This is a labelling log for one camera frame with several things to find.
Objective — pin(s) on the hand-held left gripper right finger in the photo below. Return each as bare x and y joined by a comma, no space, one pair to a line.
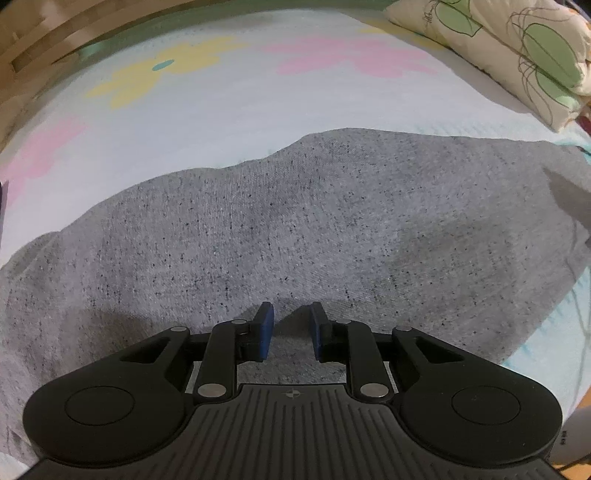
316,330

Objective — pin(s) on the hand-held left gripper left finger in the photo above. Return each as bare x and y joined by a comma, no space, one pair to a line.
265,330

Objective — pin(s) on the grey speckled pants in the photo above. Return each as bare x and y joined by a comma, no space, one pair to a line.
295,221

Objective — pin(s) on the floral printed blanket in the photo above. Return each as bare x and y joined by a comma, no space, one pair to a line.
231,106

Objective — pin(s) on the cream pillow green leaf print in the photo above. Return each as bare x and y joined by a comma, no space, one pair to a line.
489,55
545,32

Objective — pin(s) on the wooden bed frame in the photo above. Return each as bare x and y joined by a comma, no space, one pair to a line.
32,41

